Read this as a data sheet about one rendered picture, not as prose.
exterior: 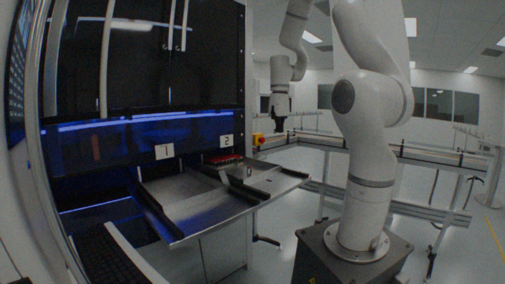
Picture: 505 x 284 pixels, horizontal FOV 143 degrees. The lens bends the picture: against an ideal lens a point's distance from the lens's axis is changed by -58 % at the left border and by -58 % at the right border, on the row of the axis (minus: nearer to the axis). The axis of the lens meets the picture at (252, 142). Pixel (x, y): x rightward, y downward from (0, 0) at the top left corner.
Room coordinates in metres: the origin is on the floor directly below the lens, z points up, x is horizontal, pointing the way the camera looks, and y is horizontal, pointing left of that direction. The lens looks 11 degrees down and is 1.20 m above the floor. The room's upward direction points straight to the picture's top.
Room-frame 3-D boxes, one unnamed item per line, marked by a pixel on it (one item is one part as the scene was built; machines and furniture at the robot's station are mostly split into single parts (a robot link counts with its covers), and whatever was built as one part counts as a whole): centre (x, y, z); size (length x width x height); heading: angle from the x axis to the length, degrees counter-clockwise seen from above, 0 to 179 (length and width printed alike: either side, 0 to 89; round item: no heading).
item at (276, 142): (1.53, -0.12, 0.92); 0.69 x 0.16 x 0.16; 136
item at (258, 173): (0.96, 0.07, 0.90); 0.34 x 0.26 x 0.04; 46
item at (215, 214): (0.79, 0.13, 0.87); 0.70 x 0.48 x 0.02; 136
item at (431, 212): (1.23, -1.03, 0.49); 1.60 x 0.08 x 0.12; 46
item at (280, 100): (0.88, -0.12, 1.21); 0.10 x 0.08 x 0.11; 136
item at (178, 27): (0.97, 0.20, 1.51); 0.43 x 0.01 x 0.59; 136
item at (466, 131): (3.00, -5.36, 0.92); 3.60 x 0.15 x 0.16; 136
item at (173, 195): (0.71, 0.30, 0.90); 0.34 x 0.26 x 0.04; 46
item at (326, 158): (1.61, -0.64, 0.46); 0.09 x 0.09 x 0.77; 46
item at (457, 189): (0.81, -1.47, 0.46); 0.09 x 0.09 x 0.77; 46
